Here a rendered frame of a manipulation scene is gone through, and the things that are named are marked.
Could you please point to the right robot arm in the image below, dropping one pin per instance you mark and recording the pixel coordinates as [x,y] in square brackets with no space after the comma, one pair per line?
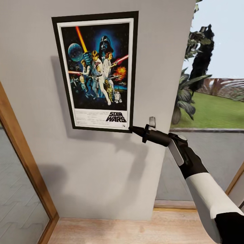
[221,218]

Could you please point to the door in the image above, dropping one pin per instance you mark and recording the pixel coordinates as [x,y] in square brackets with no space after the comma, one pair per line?
[27,212]

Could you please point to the fixed window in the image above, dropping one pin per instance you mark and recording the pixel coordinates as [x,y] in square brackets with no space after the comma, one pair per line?
[209,107]

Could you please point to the poster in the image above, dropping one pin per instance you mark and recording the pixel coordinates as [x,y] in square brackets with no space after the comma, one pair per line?
[97,54]

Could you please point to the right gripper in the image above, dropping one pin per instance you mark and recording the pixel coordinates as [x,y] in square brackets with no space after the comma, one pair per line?
[146,134]

